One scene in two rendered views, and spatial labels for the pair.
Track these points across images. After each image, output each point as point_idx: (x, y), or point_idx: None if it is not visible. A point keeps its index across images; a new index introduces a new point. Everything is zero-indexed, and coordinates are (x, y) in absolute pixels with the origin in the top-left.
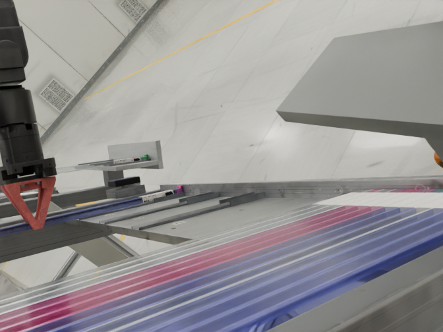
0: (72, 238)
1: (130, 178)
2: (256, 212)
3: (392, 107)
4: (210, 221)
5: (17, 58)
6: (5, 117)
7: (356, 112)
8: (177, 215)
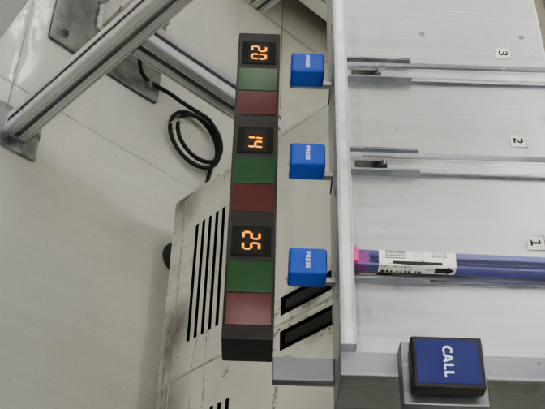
0: None
1: (438, 337)
2: (426, 9)
3: None
4: (478, 26)
5: None
6: None
7: (3, 9)
8: (485, 83)
